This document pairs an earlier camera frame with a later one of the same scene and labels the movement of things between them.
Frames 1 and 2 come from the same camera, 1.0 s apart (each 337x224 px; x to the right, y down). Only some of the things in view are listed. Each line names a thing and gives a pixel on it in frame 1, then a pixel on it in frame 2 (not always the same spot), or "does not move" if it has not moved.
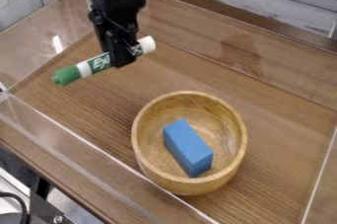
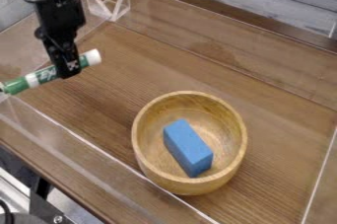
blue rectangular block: (187, 147) does not move
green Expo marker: (79, 70) -> (11, 86)
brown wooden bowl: (188, 140) does not move
